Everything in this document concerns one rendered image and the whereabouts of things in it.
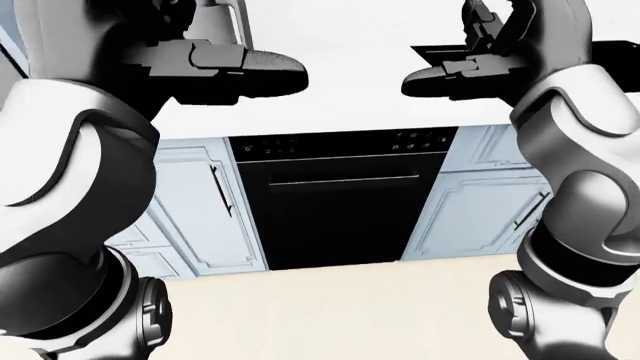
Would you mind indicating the black right three-finger hand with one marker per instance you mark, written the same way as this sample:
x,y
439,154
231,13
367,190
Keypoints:
x,y
530,41

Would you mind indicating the pale blue cabinet drawer front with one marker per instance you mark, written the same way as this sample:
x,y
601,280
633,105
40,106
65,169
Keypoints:
x,y
480,150

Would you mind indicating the black left three-finger hand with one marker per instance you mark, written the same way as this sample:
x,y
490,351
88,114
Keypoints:
x,y
165,63

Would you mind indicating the white electric kettle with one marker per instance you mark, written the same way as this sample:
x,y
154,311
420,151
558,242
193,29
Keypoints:
x,y
215,22

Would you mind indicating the black built-in dishwasher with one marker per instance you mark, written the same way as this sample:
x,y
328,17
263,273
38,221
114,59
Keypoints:
x,y
340,217

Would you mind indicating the pale blue cabinet door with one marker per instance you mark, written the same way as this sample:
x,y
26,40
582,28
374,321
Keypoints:
x,y
475,217
195,225

